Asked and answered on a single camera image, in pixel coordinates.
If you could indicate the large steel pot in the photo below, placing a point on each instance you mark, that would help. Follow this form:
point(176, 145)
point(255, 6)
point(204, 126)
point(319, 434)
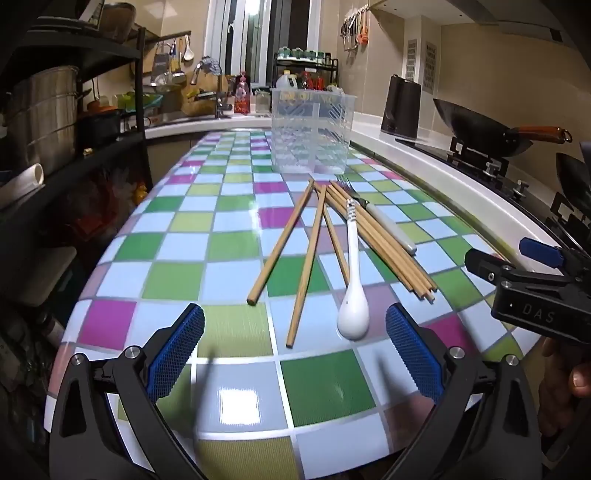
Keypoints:
point(41, 115)

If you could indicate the hanging steel grater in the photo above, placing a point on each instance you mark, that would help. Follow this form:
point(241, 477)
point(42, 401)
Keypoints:
point(161, 60)

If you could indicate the dark glass bottle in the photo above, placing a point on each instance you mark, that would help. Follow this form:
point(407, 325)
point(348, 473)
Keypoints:
point(51, 330)

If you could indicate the steel kitchen faucet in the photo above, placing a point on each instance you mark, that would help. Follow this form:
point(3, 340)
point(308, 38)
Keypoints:
point(217, 87)

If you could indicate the narrow wall vent grille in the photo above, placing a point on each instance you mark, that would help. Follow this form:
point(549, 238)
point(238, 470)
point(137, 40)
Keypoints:
point(411, 57)

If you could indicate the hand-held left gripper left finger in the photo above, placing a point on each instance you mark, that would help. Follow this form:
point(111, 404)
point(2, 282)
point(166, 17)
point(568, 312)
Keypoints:
point(178, 355)

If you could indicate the kitchen window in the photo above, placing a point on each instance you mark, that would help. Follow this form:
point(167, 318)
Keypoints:
point(263, 37)

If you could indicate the black shelf rack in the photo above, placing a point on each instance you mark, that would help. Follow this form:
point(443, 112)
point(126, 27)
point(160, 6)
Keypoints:
point(92, 50)

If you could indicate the black spice rack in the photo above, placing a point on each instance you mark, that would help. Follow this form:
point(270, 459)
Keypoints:
point(304, 64)

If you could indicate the red dish soap bottle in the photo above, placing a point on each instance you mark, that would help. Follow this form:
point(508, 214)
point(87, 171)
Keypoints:
point(241, 94)

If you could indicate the grey range hood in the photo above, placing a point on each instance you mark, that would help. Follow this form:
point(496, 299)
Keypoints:
point(508, 18)

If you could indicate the black electric kettle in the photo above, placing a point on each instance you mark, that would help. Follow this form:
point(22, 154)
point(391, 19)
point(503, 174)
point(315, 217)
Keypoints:
point(401, 106)

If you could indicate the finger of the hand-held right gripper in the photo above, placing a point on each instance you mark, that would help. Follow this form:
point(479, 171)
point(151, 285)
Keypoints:
point(485, 265)
point(540, 253)

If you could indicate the yellow rubber duck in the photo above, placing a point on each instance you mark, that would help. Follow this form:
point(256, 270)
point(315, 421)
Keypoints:
point(139, 194)

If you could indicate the black gas stove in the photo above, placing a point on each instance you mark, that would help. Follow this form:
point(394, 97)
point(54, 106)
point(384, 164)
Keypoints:
point(485, 166)

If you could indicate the green dish basket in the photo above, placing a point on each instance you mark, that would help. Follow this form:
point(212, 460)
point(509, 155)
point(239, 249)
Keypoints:
point(138, 100)

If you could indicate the white paper roll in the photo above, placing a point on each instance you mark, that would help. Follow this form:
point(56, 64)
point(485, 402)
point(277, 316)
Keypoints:
point(23, 182)

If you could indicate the bundle of wooden chopsticks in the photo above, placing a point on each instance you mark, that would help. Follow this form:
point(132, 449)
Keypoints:
point(392, 256)

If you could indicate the hanging kitchen utensils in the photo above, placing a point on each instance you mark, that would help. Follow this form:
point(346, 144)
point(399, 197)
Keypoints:
point(354, 32)

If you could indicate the wooden chopstick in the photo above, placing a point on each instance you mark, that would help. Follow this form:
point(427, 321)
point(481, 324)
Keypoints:
point(307, 267)
point(333, 235)
point(281, 240)

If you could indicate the person's right hand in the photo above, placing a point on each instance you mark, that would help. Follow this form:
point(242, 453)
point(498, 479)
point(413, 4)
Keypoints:
point(563, 374)

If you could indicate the yellow tea box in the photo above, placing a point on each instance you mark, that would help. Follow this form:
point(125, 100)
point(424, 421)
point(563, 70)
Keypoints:
point(287, 82)

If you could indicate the black pot orange rim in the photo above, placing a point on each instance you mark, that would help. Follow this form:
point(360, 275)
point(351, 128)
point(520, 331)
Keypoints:
point(99, 122)

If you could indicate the hanging white ladle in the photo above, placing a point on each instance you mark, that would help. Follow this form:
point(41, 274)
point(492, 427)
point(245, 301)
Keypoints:
point(187, 51)

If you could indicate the wide wall vent grille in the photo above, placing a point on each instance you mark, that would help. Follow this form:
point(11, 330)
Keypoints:
point(430, 64)

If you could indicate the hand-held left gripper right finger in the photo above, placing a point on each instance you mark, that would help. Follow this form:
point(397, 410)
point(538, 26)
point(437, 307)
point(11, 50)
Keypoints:
point(413, 350)

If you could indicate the small black wok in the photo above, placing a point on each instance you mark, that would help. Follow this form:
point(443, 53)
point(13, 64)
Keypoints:
point(575, 177)

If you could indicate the clear plastic utensil holder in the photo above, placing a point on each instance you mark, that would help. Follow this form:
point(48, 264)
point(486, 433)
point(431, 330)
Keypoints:
point(295, 152)

